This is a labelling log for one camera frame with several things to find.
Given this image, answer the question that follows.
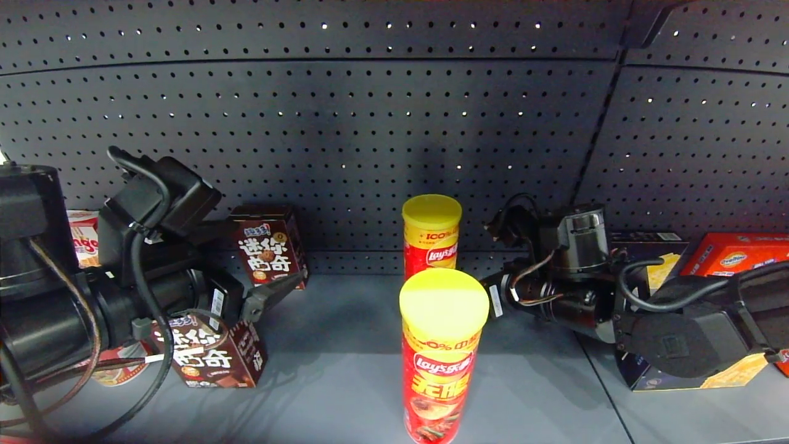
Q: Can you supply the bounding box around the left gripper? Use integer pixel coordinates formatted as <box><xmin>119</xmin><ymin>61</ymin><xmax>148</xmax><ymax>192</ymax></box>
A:
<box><xmin>91</xmin><ymin>266</ymin><xmax>306</xmax><ymax>350</ymax></box>

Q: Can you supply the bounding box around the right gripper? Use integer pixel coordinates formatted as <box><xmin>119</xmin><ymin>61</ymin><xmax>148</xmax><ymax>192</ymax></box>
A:
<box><xmin>481</xmin><ymin>270</ymin><xmax>618</xmax><ymax>341</ymax></box>

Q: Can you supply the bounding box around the black shop shelf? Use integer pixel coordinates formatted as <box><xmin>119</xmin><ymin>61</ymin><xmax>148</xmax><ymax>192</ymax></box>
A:
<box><xmin>0</xmin><ymin>0</ymin><xmax>789</xmax><ymax>444</ymax></box>

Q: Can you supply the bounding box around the brown cookie box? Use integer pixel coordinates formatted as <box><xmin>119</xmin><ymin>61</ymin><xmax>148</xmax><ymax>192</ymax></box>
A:
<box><xmin>150</xmin><ymin>313</ymin><xmax>269</xmax><ymax>390</ymax></box>
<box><xmin>229</xmin><ymin>204</ymin><xmax>310</xmax><ymax>290</ymax></box>

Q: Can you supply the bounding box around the black yellow snack box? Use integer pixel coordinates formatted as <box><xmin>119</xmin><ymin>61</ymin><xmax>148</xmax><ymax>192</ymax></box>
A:
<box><xmin>607</xmin><ymin>231</ymin><xmax>769</xmax><ymax>393</ymax></box>

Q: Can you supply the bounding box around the red yellow chips can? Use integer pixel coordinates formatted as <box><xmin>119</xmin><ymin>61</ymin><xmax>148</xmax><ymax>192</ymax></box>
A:
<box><xmin>399</xmin><ymin>268</ymin><xmax>490</xmax><ymax>444</ymax></box>
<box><xmin>402</xmin><ymin>194</ymin><xmax>463</xmax><ymax>280</ymax></box>

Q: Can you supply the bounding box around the orange snack box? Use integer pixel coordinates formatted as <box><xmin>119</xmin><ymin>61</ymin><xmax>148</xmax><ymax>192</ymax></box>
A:
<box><xmin>680</xmin><ymin>232</ymin><xmax>789</xmax><ymax>378</ymax></box>

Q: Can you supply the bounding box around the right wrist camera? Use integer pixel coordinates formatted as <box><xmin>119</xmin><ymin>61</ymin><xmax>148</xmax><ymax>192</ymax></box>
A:
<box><xmin>486</xmin><ymin>194</ymin><xmax>611</xmax><ymax>276</ymax></box>

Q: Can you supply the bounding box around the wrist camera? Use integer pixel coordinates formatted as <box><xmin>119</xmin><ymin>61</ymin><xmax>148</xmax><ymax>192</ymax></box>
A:
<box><xmin>97</xmin><ymin>154</ymin><xmax>224</xmax><ymax>272</ymax></box>
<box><xmin>486</xmin><ymin>194</ymin><xmax>611</xmax><ymax>276</ymax></box>

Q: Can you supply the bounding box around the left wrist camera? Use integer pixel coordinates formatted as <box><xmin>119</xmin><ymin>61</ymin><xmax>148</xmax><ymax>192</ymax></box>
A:
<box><xmin>97</xmin><ymin>154</ymin><xmax>224</xmax><ymax>272</ymax></box>

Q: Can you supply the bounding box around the brown cable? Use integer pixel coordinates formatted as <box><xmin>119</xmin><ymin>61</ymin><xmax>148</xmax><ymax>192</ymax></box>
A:
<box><xmin>25</xmin><ymin>237</ymin><xmax>104</xmax><ymax>415</ymax></box>

